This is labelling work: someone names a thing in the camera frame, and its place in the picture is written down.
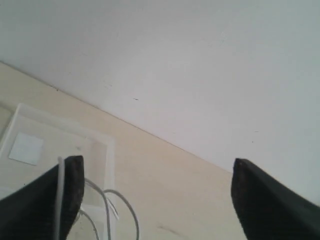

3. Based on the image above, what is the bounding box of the clear plastic storage box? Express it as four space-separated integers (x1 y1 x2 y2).
0 103 118 240

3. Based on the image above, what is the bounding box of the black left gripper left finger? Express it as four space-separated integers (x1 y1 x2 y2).
0 155 84 240

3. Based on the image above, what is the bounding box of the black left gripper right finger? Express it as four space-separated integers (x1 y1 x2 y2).
230 158 320 240

